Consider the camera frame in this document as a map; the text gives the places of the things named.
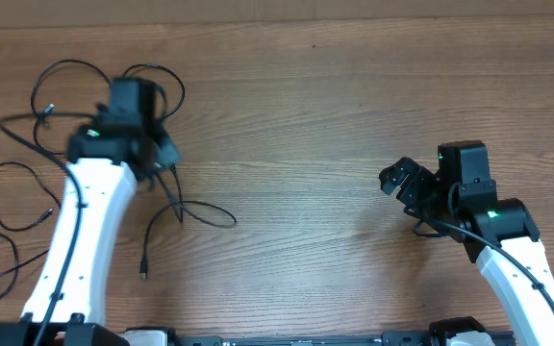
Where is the black USB cable bundle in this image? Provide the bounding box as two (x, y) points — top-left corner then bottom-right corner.
(138, 163), (238, 282)

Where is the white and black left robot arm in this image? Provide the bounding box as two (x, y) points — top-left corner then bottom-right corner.
(0, 77), (178, 345)

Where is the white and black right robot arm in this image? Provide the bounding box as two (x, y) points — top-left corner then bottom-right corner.
(378, 140), (554, 345)

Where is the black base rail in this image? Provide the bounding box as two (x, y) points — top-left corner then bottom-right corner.
(122, 326), (516, 346)

